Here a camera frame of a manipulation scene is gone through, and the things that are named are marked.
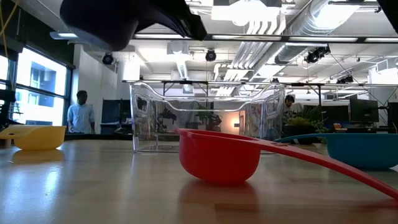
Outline purple measuring cup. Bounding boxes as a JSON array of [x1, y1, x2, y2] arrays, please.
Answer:
[[60, 0, 192, 52]]

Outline pink-red measuring cup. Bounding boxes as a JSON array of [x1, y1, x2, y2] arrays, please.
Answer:
[[175, 127, 398, 200]]

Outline yellow measuring cup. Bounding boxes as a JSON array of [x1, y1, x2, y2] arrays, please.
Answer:
[[0, 124, 67, 152]]

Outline teal measuring cup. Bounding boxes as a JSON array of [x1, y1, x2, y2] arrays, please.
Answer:
[[274, 133, 398, 171]]

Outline clear plastic basket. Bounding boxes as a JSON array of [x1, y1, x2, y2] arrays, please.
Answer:
[[129, 80, 286, 154]]

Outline long ceiling light bar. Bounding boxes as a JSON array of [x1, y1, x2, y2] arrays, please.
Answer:
[[49, 30, 398, 44]]

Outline dark screen panel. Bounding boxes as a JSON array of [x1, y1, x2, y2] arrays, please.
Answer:
[[101, 98, 132, 126]]

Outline person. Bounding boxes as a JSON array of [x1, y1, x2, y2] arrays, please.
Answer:
[[67, 90, 96, 134], [283, 95, 305, 114]]

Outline black spotlight cluster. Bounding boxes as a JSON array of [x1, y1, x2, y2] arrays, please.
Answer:
[[335, 74, 354, 85], [303, 45, 331, 65]]

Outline large window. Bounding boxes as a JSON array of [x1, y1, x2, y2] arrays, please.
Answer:
[[0, 46, 75, 133]]

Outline black computer monitor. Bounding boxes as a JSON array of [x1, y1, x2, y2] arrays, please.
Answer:
[[387, 101, 398, 126], [349, 98, 380, 123]]

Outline black background rig frame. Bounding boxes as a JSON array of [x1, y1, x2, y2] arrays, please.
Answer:
[[123, 79, 398, 106]]

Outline silver ventilation duct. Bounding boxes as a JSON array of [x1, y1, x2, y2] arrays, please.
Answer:
[[275, 0, 361, 65]]

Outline black aluminium table frame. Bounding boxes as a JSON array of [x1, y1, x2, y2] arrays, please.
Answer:
[[63, 133, 135, 141]]

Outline yellow cable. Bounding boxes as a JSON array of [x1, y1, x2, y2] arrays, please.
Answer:
[[0, 0, 19, 62]]

